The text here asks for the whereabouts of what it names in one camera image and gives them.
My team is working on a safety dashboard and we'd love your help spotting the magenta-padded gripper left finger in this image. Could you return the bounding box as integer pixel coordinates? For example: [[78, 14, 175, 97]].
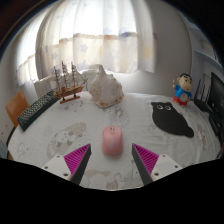
[[41, 143, 92, 186]]

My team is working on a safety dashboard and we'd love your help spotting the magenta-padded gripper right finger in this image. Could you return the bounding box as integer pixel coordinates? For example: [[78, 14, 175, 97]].
[[131, 143, 184, 186]]

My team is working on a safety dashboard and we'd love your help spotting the pink computer mouse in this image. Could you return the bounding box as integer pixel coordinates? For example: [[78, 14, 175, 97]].
[[101, 125, 124, 156]]

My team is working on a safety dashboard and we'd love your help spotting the black cat-shaped mouse pad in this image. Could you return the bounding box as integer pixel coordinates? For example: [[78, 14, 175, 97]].
[[150, 101, 195, 139]]

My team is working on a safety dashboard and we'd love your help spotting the white printed tablecloth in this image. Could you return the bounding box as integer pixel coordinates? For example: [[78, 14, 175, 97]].
[[7, 90, 223, 191]]

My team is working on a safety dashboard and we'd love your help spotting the black keyboard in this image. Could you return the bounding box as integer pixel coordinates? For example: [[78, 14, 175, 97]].
[[17, 89, 58, 132]]

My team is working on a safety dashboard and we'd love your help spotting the wooden model sailing ship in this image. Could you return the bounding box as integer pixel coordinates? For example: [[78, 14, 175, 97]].
[[53, 60, 88, 105]]

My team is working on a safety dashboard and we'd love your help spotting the large white conch shell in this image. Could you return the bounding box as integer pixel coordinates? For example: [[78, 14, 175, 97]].
[[88, 64, 125, 109]]

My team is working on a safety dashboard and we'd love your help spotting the cartoon boy figurine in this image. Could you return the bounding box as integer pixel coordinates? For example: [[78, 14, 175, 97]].
[[172, 73, 194, 107]]

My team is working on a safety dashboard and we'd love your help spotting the black router with antennas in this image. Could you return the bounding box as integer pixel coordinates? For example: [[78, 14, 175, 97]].
[[193, 78, 212, 113]]

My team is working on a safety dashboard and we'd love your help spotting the orange wooden chair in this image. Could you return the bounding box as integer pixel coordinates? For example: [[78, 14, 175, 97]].
[[5, 90, 30, 128]]

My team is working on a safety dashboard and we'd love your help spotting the black monitor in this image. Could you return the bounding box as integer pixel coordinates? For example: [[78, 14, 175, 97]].
[[207, 71, 224, 141]]

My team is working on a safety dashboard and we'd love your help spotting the white star-print curtain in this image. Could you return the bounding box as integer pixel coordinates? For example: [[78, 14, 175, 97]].
[[16, 0, 158, 86]]

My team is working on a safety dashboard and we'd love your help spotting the white wall shelf unit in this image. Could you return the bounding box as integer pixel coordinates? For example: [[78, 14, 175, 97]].
[[186, 19, 224, 73]]

